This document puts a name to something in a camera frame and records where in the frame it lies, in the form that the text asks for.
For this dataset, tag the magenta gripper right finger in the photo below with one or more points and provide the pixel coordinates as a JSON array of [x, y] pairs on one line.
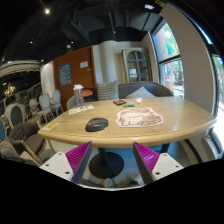
[[146, 160]]

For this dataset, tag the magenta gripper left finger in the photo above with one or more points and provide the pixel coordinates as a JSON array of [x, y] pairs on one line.
[[78, 159]]

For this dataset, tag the black computer mouse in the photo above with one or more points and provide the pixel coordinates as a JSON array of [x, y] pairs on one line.
[[96, 124]]

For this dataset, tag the cat-shaped mouse pad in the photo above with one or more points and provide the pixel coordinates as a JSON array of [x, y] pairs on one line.
[[139, 117]]

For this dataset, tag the oval wooden table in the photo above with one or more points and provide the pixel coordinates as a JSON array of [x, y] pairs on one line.
[[182, 119]]

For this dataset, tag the yellow sticker card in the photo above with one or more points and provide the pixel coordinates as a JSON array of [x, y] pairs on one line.
[[49, 126]]

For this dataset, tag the white printed paper sheet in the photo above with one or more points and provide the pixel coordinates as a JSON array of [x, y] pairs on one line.
[[80, 109]]

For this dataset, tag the grey tufted armchair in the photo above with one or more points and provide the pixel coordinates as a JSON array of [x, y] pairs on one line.
[[24, 137]]

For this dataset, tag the green small object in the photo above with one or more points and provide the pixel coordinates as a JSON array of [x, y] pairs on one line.
[[129, 105]]

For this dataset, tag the white small round object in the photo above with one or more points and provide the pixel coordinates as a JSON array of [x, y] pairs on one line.
[[139, 100]]

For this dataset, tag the white dining chair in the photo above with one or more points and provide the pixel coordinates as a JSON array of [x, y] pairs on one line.
[[56, 102], [45, 105]]

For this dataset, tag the dark small box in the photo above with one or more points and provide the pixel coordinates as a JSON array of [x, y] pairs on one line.
[[119, 102]]

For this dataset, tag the white cushion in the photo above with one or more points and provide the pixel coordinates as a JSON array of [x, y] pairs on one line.
[[141, 92]]

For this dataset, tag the clear plastic bottle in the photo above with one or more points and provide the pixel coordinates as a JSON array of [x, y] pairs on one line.
[[78, 94]]

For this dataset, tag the grey sofa bench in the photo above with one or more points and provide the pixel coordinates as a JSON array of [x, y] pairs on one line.
[[156, 89]]

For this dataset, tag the striped cushion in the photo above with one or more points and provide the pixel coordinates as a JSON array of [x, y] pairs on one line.
[[107, 90]]

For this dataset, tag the large window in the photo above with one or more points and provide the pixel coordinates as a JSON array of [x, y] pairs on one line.
[[169, 59]]

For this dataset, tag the black table pedestal base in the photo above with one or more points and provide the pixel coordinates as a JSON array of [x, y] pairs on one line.
[[106, 164]]

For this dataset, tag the blue wall poster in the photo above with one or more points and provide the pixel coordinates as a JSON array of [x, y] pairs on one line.
[[65, 74]]

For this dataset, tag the arched wooden mirror frame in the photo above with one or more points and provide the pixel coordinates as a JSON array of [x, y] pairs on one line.
[[136, 64]]

